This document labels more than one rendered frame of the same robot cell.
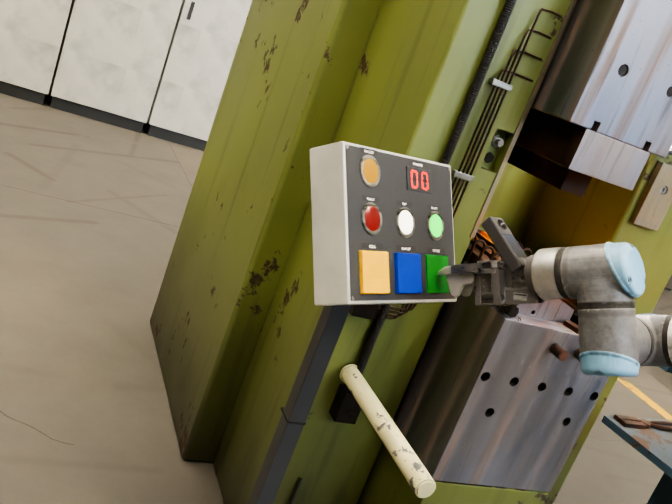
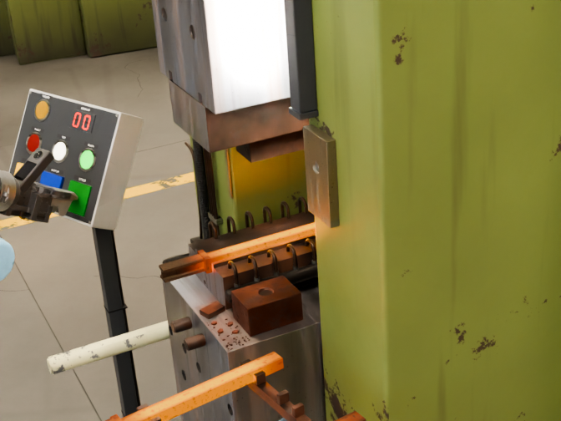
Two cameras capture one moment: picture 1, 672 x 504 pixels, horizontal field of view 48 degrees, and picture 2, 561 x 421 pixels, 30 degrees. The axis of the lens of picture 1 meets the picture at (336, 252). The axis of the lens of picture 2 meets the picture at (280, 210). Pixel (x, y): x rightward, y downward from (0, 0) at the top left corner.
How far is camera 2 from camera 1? 323 cm
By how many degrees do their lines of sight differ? 85
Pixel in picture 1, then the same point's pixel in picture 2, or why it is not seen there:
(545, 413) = (209, 405)
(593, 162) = (181, 115)
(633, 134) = (189, 84)
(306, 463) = not seen: hidden behind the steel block
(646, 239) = (340, 240)
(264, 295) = not seen: hidden behind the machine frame
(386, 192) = (51, 126)
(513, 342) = (170, 300)
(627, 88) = (171, 32)
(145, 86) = not seen: outside the picture
